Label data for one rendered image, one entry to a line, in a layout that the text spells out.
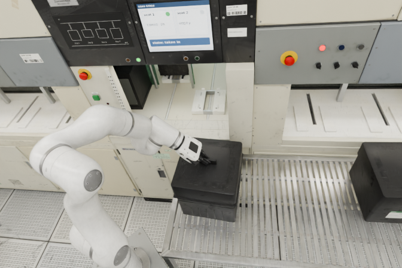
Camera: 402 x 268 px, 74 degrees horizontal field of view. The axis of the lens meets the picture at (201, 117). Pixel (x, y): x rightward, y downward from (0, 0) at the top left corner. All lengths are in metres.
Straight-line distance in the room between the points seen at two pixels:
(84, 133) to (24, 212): 2.17
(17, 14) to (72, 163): 0.83
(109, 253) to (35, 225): 1.82
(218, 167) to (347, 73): 0.68
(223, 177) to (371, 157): 0.68
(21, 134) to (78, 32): 1.07
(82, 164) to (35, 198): 2.22
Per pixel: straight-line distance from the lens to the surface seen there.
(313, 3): 1.11
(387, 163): 1.45
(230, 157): 1.27
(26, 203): 2.99
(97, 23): 1.24
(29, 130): 2.17
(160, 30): 1.16
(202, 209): 1.37
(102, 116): 0.81
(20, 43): 1.51
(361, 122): 1.78
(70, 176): 0.76
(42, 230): 2.75
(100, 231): 0.99
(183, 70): 1.91
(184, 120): 1.70
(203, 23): 1.11
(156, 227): 2.33
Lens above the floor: 2.09
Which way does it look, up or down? 46 degrees down
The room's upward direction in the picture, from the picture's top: 9 degrees counter-clockwise
